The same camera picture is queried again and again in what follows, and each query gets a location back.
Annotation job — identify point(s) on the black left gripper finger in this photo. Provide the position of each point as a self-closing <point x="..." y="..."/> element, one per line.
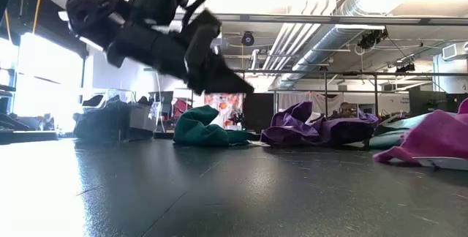
<point x="223" y="67"/>
<point x="215" y="85"/>

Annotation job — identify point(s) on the dark green towel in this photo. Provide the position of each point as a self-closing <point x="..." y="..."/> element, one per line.
<point x="197" y="131"/>

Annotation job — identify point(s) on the purple towel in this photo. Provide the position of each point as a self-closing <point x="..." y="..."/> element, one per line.
<point x="292" y="127"/>

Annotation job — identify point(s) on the light blue towel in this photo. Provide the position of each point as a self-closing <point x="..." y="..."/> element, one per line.
<point x="391" y="134"/>

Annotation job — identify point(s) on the magenta towel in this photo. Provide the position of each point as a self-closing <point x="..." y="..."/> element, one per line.
<point x="438" y="134"/>

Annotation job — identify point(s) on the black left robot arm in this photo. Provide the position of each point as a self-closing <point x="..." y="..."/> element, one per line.
<point x="91" y="14"/>

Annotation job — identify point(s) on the clear plastic basket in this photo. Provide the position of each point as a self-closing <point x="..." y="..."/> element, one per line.
<point x="142" y="116"/>

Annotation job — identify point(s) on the floral poster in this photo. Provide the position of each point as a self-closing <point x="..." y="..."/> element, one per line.
<point x="226" y="105"/>

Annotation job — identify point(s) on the red chair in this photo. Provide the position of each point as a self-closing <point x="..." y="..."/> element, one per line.
<point x="183" y="109"/>

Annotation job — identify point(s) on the black room panel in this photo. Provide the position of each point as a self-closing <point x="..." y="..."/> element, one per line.
<point x="257" y="112"/>

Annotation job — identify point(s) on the white ceiling pipes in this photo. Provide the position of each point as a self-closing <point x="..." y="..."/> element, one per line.
<point x="292" y="43"/>

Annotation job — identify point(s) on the black metal rack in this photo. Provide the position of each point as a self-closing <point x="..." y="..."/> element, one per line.
<point x="329" y="72"/>

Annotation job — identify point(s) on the bright window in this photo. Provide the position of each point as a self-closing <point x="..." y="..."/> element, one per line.
<point x="47" y="76"/>

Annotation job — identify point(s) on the white curtain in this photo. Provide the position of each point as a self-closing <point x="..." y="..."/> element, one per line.
<point x="329" y="98"/>

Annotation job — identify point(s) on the person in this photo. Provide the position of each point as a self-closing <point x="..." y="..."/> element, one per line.
<point x="345" y="108"/>

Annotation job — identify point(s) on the black track light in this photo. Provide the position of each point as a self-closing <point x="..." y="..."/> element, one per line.
<point x="371" y="38"/>
<point x="404" y="68"/>

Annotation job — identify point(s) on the dark room monitor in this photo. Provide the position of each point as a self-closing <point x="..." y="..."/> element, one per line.
<point x="424" y="101"/>

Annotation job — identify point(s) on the black round ceiling camera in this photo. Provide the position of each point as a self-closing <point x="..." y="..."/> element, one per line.
<point x="248" y="38"/>

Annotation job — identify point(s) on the silver ventilation duct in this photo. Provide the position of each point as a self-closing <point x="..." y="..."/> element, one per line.
<point x="365" y="3"/>

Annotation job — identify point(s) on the white wall vent unit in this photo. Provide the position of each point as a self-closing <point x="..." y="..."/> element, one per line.
<point x="453" y="51"/>

